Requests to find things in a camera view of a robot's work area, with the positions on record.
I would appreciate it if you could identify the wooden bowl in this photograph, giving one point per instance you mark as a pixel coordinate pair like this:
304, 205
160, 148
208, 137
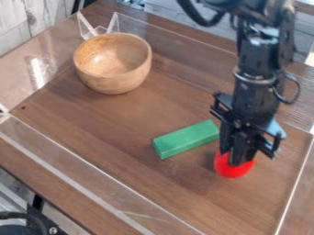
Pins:
114, 62

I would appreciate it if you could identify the green rectangular block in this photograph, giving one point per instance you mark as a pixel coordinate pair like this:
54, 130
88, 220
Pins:
186, 139

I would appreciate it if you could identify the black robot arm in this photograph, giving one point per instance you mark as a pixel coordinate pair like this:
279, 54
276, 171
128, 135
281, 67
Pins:
264, 23

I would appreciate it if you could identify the red felt strawberry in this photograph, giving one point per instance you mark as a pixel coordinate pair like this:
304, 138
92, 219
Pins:
228, 170

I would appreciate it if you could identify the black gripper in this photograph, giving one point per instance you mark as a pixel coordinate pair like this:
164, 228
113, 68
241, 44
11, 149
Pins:
249, 127

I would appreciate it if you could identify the black clamp mount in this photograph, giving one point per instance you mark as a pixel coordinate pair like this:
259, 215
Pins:
23, 218

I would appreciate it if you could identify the clear acrylic enclosure wall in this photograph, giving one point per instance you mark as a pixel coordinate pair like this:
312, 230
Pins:
81, 147

